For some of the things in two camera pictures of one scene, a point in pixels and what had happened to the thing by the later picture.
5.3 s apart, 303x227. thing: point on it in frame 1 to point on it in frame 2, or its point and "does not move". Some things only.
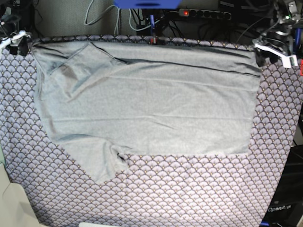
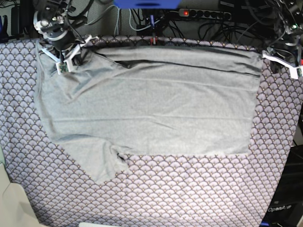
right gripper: [267, 42] to [276, 64]
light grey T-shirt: [106, 100] does not move
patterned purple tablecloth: [218, 190] does not move
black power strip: [205, 13] does not move
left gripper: [22, 37] to [70, 58]
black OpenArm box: [286, 208] does not move
